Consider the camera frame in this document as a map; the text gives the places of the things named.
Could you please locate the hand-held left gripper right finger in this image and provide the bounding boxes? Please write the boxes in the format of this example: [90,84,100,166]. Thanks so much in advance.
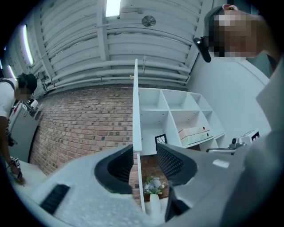
[156,144,247,227]

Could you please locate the white upright support panel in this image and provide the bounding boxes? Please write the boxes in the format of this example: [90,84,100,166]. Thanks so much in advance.
[136,153,147,215]

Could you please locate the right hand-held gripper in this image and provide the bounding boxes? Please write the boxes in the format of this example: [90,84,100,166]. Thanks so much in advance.
[205,129,261,156]

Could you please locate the pale artificial flower bouquet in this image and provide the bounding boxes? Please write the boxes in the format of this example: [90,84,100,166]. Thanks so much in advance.
[142,176,167,196]

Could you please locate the white cubby shelf unit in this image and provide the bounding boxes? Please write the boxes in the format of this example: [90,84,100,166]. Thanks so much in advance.
[138,87,226,156]

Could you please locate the black head-mounted camera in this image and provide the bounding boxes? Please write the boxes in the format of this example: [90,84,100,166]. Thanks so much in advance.
[192,36,212,63]

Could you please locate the white side table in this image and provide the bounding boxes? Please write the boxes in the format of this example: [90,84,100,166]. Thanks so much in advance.
[6,160,48,194]

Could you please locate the white ceiling pipe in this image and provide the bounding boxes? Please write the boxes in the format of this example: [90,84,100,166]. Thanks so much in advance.
[44,74,191,88]
[47,59,191,75]

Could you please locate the round metal ceiling fixture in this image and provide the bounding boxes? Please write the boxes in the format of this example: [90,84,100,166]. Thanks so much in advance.
[141,15,157,28]

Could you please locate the white ceramic vase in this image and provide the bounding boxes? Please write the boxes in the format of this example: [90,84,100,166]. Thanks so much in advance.
[149,193,162,215]

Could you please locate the person's head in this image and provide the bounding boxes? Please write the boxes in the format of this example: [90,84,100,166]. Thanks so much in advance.
[204,4,280,59]

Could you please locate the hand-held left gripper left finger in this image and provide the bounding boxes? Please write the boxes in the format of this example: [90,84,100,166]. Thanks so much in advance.
[24,145,154,227]

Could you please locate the white glass-panel cabinet door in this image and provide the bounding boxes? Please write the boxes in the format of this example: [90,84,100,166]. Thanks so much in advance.
[132,59,143,156]

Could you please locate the black picture frame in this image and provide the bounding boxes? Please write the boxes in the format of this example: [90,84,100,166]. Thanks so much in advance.
[154,133,167,153]

